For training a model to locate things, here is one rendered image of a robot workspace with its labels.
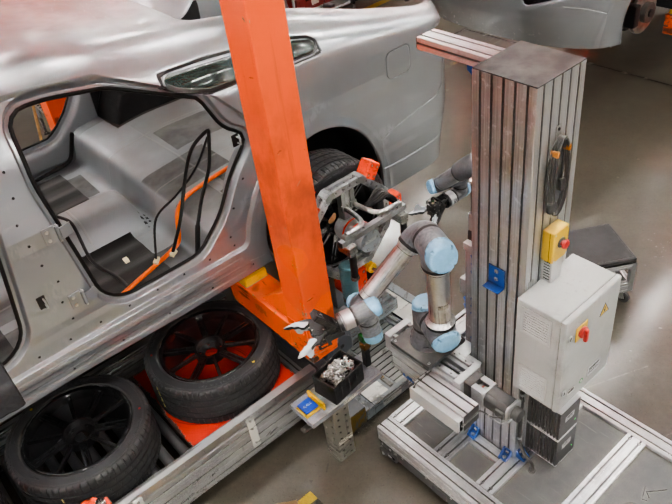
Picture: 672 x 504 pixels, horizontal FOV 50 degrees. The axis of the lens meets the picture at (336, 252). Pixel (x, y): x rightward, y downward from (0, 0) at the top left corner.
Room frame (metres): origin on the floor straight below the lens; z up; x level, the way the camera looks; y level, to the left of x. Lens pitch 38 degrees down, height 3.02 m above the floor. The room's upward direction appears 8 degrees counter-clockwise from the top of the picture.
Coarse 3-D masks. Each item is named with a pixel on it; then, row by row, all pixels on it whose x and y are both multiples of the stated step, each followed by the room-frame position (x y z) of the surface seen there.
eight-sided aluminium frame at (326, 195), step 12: (348, 180) 2.95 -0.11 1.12; (360, 180) 2.97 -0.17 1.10; (372, 180) 3.02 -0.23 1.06; (324, 192) 2.88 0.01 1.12; (336, 192) 2.88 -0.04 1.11; (324, 204) 2.84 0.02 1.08; (384, 204) 3.06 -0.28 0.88; (384, 228) 3.05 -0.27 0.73; (360, 252) 3.01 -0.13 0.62; (372, 252) 2.99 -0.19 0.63; (360, 264) 2.94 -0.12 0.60; (336, 276) 2.84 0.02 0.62
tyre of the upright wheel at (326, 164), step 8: (312, 152) 3.17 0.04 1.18; (320, 152) 3.18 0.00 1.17; (328, 152) 3.18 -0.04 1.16; (336, 152) 3.19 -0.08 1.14; (312, 160) 3.10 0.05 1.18; (320, 160) 3.08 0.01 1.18; (328, 160) 3.07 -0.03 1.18; (336, 160) 3.08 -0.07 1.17; (344, 160) 3.07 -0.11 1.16; (352, 160) 3.09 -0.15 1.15; (312, 168) 3.02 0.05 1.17; (320, 168) 3.02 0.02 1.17; (328, 168) 2.99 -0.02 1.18; (336, 168) 3.00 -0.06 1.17; (344, 168) 3.03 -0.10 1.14; (352, 168) 3.06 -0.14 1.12; (312, 176) 2.97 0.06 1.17; (320, 176) 2.95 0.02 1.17; (328, 176) 2.97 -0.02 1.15; (336, 176) 3.00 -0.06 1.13; (344, 176) 3.03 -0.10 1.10; (376, 176) 3.15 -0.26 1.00; (320, 184) 2.94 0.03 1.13; (328, 184) 2.96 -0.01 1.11; (376, 208) 3.14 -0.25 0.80; (376, 216) 3.13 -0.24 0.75; (272, 248) 2.94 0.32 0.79
